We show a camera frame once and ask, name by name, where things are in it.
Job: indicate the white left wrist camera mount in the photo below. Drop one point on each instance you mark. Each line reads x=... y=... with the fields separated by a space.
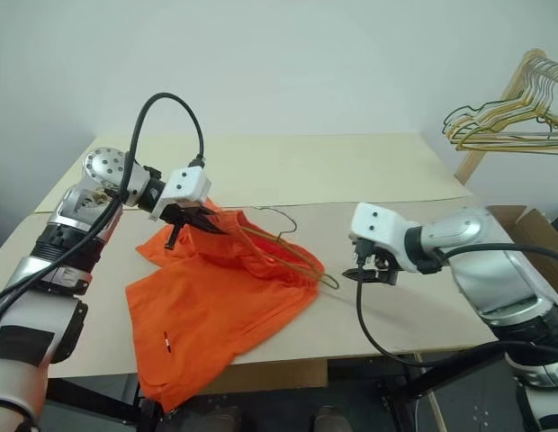
x=184 y=184

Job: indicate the open brown cardboard box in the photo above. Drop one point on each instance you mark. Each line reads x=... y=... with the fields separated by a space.
x=537 y=243

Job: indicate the black metal table frame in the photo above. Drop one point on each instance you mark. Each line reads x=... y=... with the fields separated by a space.
x=441 y=378

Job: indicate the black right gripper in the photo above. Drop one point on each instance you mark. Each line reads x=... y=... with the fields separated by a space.
x=382 y=265

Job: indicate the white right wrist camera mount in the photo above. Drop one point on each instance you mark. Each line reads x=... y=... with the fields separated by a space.
x=378 y=225

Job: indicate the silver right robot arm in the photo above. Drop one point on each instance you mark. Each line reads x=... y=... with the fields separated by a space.
x=486 y=270

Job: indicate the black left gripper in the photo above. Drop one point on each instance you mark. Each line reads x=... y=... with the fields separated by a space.
x=182 y=213

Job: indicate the wooden hanger rack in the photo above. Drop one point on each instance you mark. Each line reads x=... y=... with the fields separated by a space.
x=470 y=166

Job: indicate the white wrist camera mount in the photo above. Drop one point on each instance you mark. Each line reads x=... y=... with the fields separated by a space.
x=378 y=225
x=184 y=184

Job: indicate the flat brown cardboard box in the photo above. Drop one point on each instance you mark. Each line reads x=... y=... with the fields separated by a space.
x=283 y=373

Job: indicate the orange shorts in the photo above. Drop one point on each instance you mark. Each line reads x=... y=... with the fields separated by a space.
x=207 y=306

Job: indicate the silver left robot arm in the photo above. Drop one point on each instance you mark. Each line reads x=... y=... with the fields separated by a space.
x=31 y=324

